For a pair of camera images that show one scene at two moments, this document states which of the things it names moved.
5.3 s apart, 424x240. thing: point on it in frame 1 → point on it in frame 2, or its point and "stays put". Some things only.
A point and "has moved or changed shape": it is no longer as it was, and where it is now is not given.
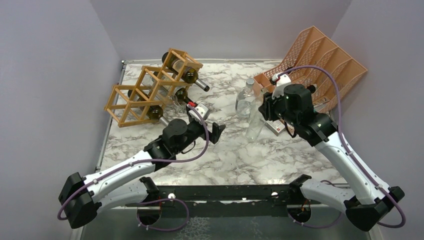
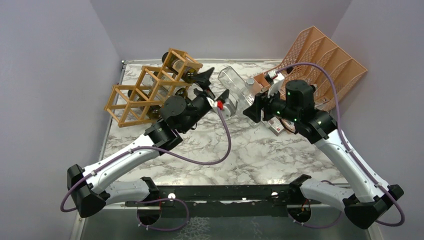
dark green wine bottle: [154, 112] stays put
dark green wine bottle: [191, 75] stays put
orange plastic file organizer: [315, 60] stays put
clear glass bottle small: [255, 122] has moved or changed shape
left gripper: [213, 136] → [204, 79]
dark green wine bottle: [180, 93] stays put
